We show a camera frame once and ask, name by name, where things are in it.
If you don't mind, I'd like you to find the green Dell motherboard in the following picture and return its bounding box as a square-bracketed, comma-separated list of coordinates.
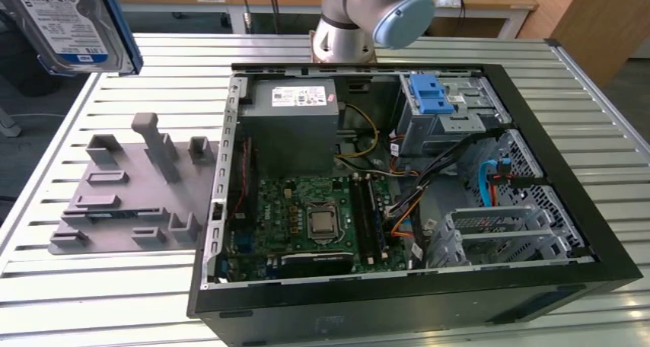
[220, 173, 415, 283]

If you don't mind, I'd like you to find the yellow wire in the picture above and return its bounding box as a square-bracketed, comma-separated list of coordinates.
[334, 102, 382, 160]

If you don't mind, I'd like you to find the hard disk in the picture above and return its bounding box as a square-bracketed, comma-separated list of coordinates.
[0, 0, 144, 75]

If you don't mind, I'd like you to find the orange wire bundle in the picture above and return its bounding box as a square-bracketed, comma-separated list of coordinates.
[390, 215, 423, 245]

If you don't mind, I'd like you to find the silver metal disk bay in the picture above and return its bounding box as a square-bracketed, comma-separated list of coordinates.
[429, 204, 585, 268]

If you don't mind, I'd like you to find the silver CPU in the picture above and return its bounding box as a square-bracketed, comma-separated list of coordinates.
[309, 211, 338, 237]

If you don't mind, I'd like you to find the blue data wire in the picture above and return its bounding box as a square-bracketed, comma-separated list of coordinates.
[477, 157, 515, 208]

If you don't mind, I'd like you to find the thin cable with connector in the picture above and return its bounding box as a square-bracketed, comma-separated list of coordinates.
[238, 0, 255, 34]

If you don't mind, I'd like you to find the silver metal drive cage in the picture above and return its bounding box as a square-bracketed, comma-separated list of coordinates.
[395, 72, 513, 158]

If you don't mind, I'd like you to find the black wire bundle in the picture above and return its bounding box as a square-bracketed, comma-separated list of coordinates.
[393, 127, 515, 215]

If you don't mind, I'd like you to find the black open PC case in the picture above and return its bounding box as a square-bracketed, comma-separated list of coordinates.
[186, 62, 644, 347]

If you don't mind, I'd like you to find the white furniture foot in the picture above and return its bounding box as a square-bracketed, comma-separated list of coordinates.
[0, 107, 23, 138]

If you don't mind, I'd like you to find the grey Dell power supply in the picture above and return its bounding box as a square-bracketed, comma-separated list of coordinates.
[238, 78, 341, 179]

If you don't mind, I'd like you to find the RAM stick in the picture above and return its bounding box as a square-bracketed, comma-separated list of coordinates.
[369, 177, 395, 257]
[86, 209, 139, 219]

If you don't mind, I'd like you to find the wooden cabinet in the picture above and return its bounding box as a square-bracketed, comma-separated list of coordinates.
[517, 0, 650, 85]

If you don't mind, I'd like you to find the CPU socket with metal cover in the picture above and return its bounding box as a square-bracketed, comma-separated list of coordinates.
[303, 200, 345, 246]

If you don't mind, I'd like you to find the black graphics card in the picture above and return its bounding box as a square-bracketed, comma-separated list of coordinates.
[276, 250, 355, 279]

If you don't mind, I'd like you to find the grey plastic parts rack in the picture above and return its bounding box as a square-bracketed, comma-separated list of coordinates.
[48, 112, 224, 256]

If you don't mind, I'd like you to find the blue plastic drive latch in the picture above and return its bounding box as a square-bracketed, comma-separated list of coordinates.
[409, 75, 457, 116]

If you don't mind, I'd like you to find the red and black power wire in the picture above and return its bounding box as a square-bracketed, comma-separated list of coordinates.
[486, 174, 553, 190]

